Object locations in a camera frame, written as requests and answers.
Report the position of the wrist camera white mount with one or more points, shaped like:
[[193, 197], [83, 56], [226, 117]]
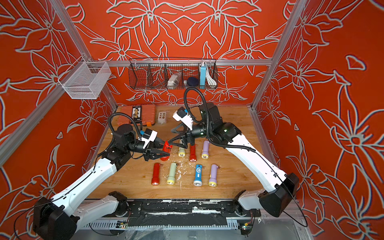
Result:
[[181, 115], [148, 136]]

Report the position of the red flashlight back row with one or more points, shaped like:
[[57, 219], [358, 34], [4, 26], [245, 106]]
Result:
[[193, 156], [166, 148]]

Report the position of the purple flashlight front row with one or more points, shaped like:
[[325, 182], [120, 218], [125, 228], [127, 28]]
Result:
[[213, 175]]

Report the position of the purple flashlight row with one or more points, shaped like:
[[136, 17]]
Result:
[[205, 151], [213, 175]]

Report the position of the white bagged item in basket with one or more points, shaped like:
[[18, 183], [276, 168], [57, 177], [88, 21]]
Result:
[[174, 81]]

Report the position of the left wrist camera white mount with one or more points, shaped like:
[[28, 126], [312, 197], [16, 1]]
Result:
[[148, 136]]

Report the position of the clear plastic wall bin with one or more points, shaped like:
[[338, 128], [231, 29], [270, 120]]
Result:
[[86, 80]]

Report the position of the green flashlight front row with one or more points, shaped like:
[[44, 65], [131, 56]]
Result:
[[172, 172]]

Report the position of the black card on case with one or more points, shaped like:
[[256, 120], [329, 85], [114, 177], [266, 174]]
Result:
[[137, 113]]

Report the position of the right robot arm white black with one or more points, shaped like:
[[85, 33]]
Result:
[[279, 188]]

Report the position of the cream flashlight back row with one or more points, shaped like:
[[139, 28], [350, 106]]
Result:
[[181, 152]]

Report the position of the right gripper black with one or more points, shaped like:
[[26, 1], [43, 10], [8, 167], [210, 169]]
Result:
[[187, 134]]

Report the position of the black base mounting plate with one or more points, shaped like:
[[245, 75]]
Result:
[[186, 213]]

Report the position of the black wire wall basket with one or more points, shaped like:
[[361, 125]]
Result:
[[153, 74]]

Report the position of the white button box in bag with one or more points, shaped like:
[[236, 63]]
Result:
[[162, 117]]

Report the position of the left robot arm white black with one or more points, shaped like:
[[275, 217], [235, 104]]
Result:
[[61, 216]]

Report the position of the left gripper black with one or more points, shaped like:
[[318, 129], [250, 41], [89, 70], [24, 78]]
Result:
[[152, 153]]

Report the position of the light blue box in basket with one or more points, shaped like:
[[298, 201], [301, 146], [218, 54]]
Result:
[[203, 72]]

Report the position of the red flashlight front row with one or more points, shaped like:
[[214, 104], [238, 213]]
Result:
[[156, 174]]

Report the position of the orange tool case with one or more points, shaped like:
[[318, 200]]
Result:
[[148, 114]]

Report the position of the red flashlight row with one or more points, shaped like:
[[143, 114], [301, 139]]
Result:
[[166, 148], [193, 156], [156, 174]]

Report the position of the blue flashlight front row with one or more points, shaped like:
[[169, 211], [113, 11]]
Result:
[[198, 176]]

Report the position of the purple flashlight back row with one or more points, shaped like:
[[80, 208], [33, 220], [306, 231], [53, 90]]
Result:
[[205, 151]]

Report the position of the dark blue round item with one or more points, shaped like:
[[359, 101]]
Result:
[[192, 82]]

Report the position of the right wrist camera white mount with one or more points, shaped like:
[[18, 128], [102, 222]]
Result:
[[181, 115]]

